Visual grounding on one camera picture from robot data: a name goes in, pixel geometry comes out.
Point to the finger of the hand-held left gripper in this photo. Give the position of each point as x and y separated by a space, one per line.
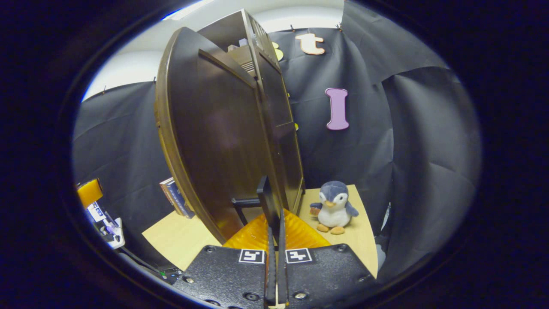
90 193

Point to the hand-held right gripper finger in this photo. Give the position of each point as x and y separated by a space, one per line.
271 274
282 266

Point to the brown wooden shoe cabinet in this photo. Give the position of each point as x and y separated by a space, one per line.
283 141

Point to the wooden cabinet door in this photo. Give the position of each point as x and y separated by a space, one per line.
214 128

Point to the dark blue book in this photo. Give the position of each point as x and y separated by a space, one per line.
179 198

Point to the grey penguin plush toy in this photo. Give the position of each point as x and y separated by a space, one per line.
334 210

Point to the black backdrop cloth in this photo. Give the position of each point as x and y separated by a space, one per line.
407 150

